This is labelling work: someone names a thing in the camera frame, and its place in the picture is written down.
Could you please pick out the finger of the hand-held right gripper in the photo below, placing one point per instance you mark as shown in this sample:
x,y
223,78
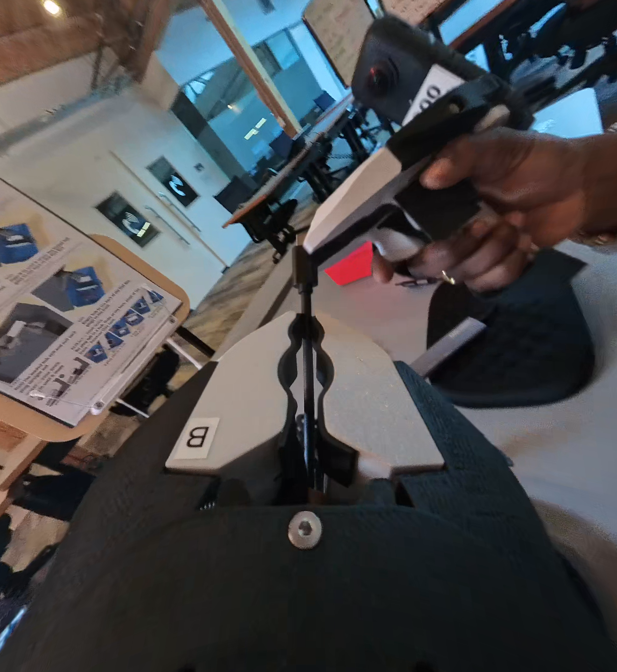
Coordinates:
x,y
355,194

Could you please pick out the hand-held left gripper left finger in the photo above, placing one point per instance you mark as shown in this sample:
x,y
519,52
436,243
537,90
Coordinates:
x,y
235,399

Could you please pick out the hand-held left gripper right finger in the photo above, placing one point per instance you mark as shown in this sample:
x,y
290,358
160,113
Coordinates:
x,y
376,409

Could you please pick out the red plastic bin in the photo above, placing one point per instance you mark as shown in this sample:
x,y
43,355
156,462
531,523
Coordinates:
x,y
353,265

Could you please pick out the person's right hand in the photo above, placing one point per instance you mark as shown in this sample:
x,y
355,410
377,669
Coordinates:
x,y
539,194

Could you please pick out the wooden office desk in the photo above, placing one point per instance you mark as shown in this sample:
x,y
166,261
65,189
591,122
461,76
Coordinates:
x,y
282,178

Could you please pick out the dark phone icon sign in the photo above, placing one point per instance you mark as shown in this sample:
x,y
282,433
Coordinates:
x,y
174,183
130,220

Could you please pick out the instruction poster on stand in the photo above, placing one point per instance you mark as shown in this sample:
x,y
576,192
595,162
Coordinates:
x,y
51,315

